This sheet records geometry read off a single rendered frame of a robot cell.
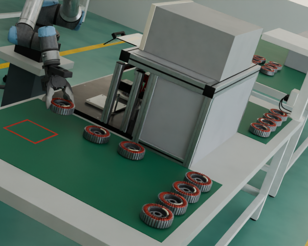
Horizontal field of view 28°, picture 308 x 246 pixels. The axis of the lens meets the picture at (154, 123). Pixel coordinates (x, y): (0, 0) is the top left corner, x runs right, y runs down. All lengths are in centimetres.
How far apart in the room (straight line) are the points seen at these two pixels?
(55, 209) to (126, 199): 29
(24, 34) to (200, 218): 115
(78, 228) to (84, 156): 51
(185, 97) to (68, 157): 54
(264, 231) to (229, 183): 146
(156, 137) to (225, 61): 43
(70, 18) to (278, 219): 195
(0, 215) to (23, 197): 131
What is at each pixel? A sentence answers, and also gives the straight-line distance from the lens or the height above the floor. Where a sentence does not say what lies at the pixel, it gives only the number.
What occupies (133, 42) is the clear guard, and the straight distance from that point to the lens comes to 297.
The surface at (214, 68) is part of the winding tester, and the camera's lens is 255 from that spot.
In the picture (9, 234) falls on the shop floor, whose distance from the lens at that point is 320.
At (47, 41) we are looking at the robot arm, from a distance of 266.
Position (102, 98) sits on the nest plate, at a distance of 296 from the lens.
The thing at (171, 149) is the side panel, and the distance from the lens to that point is 259.
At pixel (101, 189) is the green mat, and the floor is 75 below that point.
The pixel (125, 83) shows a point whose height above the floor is 92.
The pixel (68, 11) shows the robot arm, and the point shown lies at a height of 106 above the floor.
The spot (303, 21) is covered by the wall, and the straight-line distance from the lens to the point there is 737.
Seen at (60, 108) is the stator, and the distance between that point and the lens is 257.
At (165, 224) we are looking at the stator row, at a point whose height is 77.
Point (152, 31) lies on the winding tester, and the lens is 264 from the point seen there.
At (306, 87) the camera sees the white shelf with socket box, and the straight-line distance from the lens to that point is 370.
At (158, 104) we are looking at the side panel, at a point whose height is 95.
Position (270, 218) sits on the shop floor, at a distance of 419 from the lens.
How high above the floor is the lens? 177
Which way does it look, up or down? 20 degrees down
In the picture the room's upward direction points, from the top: 17 degrees clockwise
